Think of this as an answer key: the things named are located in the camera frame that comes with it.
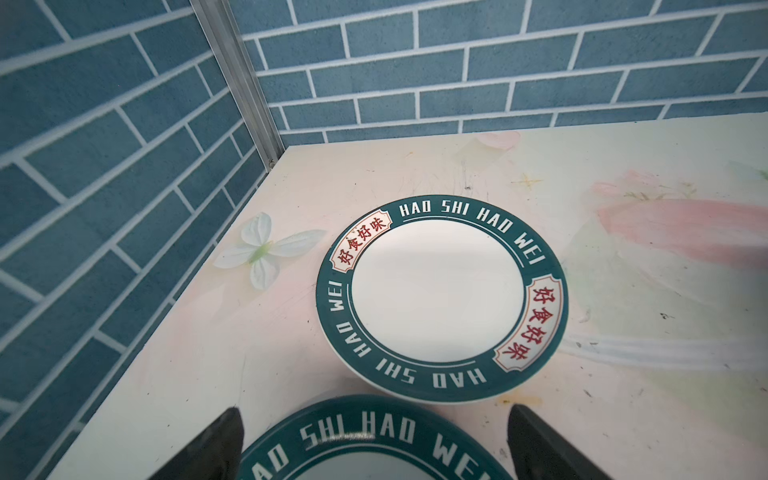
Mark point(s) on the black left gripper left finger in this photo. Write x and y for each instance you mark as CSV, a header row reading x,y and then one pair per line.
x,y
215,453

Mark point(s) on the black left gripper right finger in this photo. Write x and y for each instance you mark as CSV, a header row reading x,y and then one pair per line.
x,y
540,452

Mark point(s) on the green-rimmed white plate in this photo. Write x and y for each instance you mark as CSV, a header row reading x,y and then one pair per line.
x,y
442,299
367,437

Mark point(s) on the left aluminium corner post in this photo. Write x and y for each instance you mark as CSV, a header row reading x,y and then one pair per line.
x,y
221,31

